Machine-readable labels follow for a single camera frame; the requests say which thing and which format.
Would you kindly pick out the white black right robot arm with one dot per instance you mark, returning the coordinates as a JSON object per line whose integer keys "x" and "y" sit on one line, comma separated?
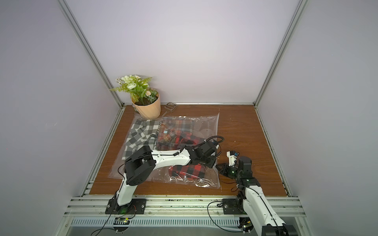
{"x": 251, "y": 201}

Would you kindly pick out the red black plaid shirt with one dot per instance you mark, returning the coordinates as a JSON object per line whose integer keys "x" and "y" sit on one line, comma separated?
{"x": 177, "y": 159}

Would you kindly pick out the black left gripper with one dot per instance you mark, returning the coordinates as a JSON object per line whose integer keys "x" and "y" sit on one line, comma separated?
{"x": 213, "y": 160}

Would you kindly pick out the multicolour tartan shirt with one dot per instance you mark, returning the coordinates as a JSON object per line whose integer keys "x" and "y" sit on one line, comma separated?
{"x": 171, "y": 127}

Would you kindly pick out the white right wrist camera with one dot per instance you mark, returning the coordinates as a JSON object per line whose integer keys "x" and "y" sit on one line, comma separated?
{"x": 232, "y": 156}

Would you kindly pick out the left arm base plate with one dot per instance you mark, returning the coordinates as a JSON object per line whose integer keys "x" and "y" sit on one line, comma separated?
{"x": 136, "y": 206}

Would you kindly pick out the terracotta flower pot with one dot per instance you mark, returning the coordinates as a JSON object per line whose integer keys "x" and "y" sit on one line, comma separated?
{"x": 149, "y": 112}

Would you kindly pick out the small brown slotted scoop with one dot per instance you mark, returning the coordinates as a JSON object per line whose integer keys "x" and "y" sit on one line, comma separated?
{"x": 169, "y": 107}

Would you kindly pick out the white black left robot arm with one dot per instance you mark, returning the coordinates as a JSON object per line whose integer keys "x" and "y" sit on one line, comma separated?
{"x": 140, "y": 164}

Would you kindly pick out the aluminium front rail frame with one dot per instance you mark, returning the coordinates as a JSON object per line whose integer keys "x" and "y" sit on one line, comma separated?
{"x": 191, "y": 211}

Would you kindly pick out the artificial green white plant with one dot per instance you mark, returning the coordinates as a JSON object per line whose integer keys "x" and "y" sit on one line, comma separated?
{"x": 138, "y": 88}

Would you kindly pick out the grey white checked shirt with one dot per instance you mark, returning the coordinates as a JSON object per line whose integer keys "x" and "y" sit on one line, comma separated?
{"x": 142, "y": 133}

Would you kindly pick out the clear plastic vacuum bag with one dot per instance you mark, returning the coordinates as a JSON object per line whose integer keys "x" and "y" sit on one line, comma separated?
{"x": 204, "y": 127}

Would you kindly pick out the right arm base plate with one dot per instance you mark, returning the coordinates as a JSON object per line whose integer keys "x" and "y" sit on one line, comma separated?
{"x": 232, "y": 207}

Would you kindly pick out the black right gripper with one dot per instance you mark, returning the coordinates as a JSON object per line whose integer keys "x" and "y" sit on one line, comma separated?
{"x": 226, "y": 168}

